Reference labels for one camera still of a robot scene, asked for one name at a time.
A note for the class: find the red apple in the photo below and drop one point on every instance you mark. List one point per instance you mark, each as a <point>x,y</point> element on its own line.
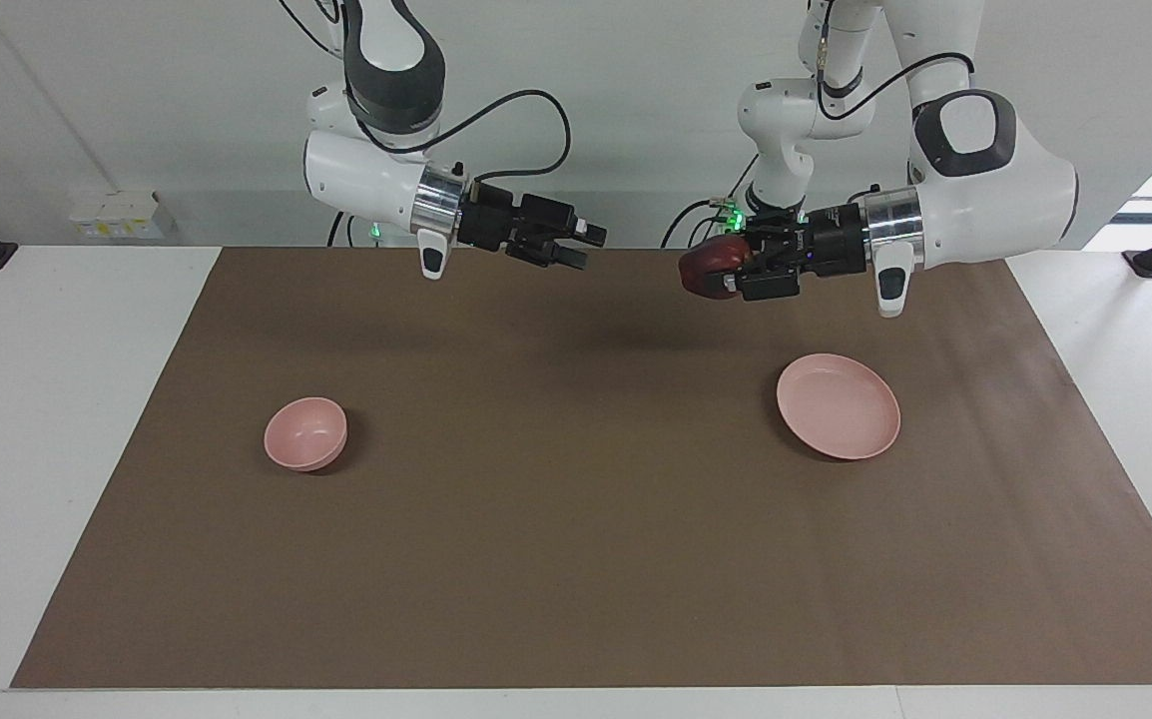
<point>704,268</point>

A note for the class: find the pink plate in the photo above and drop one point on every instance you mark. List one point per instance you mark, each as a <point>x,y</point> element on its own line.
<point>839,407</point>

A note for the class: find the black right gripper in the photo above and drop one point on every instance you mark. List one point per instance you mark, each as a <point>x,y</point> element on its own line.
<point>488,217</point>

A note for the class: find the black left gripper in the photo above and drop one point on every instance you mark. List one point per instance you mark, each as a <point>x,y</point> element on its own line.
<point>836,240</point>

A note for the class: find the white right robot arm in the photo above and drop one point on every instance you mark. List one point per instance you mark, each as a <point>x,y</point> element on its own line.
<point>376,160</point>

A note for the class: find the pink bowl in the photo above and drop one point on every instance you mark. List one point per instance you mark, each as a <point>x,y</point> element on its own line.
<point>304,431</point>

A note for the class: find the brown table mat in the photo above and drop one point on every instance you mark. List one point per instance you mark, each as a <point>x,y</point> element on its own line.
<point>576,519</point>

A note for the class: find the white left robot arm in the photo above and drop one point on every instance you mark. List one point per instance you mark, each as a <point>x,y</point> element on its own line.
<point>975,190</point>

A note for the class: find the white wall socket box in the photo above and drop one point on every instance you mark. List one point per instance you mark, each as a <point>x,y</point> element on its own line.
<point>122,215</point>

